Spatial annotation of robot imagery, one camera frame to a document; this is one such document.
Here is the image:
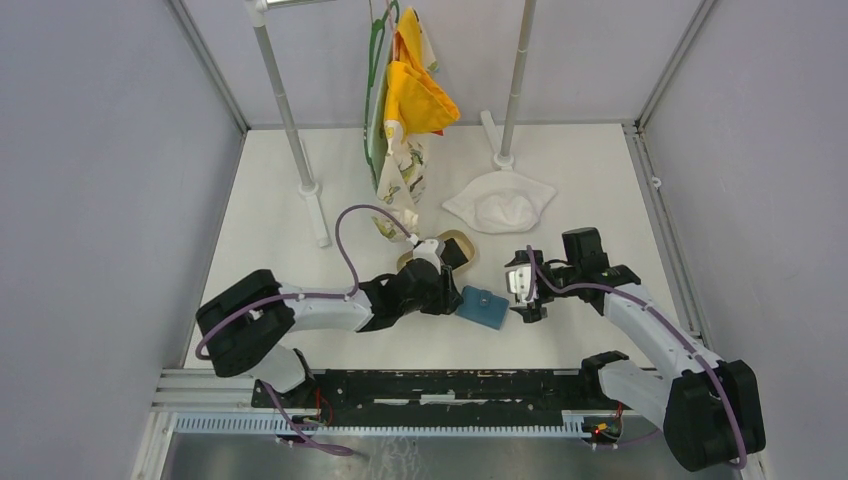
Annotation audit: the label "blue leather card holder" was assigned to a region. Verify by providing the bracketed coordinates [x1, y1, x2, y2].
[455, 285, 510, 330]

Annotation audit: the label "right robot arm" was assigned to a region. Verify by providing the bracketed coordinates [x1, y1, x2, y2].
[505, 227, 766, 472]

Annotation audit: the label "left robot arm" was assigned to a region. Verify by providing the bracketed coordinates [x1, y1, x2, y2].
[195, 259, 463, 408]

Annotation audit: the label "beige oval tray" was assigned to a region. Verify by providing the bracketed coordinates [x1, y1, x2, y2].
[397, 229, 476, 273]

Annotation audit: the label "white crumpled cloth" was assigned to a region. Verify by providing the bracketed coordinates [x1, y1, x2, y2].
[442, 170, 557, 234]

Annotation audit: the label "right rack pole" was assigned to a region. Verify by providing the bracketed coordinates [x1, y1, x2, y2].
[480, 0, 537, 171]

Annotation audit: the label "rack pole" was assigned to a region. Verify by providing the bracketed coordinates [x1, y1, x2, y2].
[480, 0, 537, 171]
[244, 1, 331, 248]

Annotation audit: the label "dinosaur print hanging cloth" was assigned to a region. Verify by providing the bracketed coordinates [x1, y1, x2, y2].
[368, 6, 440, 244]

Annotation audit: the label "left rack pole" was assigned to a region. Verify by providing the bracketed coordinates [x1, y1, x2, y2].
[244, 1, 331, 248]

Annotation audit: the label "yellow hanging cloth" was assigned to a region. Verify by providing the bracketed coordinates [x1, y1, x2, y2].
[383, 7, 460, 139]

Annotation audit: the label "green clothes hanger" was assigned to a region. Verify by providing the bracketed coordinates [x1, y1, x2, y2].
[363, 1, 400, 176]

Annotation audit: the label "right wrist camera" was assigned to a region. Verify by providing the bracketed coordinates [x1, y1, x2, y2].
[506, 264, 536, 301]

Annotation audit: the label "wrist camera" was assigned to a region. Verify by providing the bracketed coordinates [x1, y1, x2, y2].
[407, 234, 444, 271]
[506, 264, 536, 301]

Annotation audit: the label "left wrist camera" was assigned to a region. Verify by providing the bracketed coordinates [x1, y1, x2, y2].
[407, 234, 444, 271]

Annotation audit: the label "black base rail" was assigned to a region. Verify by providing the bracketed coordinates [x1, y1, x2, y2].
[281, 369, 631, 427]

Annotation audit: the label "white slotted cable duct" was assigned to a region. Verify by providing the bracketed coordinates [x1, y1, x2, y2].
[173, 413, 624, 439]

